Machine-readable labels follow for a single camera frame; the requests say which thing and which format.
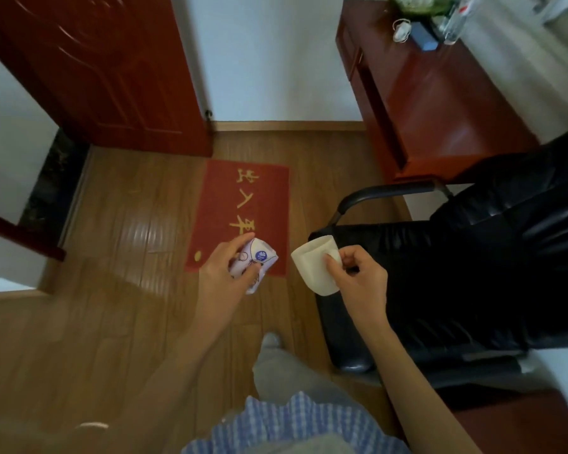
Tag white ceramic mug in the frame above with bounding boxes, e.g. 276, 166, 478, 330
290, 235, 344, 297

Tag black leather office chair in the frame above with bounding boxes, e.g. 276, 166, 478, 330
308, 122, 568, 391

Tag blue soft case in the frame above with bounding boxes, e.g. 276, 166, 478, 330
409, 21, 440, 52

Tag red wooden desk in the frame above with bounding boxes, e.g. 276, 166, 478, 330
336, 0, 540, 185

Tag clear bottle red label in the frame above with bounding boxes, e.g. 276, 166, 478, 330
440, 0, 476, 46

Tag red doormat with gold print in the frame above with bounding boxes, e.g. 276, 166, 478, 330
184, 159, 290, 278

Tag person's right hand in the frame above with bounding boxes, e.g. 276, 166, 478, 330
324, 244, 389, 334

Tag person's blue checked shirt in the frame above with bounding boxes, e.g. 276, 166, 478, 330
182, 391, 410, 454

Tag red wooden door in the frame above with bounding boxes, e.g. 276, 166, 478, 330
0, 0, 214, 159

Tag white charger with cable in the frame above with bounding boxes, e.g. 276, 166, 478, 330
391, 18, 413, 43

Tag red wooden door frame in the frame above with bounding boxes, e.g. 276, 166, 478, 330
0, 206, 68, 262

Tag person's left forearm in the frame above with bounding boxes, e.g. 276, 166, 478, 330
47, 321, 228, 454

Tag person's left hand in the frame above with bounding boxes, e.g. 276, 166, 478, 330
194, 233, 261, 327

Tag printed tissue packet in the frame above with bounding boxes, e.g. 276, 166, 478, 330
227, 236, 279, 295

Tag person's grey trousers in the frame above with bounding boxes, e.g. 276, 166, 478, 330
252, 332, 360, 412

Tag white framed window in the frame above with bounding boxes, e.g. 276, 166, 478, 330
532, 0, 568, 24

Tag green glass tray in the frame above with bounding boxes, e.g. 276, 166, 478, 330
387, 0, 455, 17

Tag person's right forearm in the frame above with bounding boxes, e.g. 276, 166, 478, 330
362, 321, 483, 454

